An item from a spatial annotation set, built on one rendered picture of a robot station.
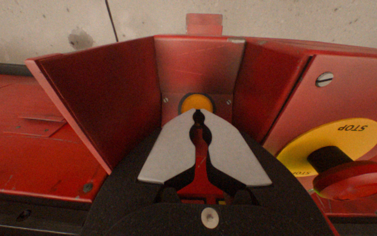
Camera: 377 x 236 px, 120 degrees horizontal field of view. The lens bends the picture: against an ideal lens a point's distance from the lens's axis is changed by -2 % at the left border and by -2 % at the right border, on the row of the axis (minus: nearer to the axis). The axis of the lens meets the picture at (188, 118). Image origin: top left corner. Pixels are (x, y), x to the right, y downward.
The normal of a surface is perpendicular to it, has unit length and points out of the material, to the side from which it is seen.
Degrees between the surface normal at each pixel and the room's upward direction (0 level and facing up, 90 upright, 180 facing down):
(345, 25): 0
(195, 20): 0
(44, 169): 90
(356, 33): 0
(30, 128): 90
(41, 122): 90
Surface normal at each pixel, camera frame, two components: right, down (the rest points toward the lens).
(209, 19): -0.03, 0.61
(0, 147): 0.10, -0.79
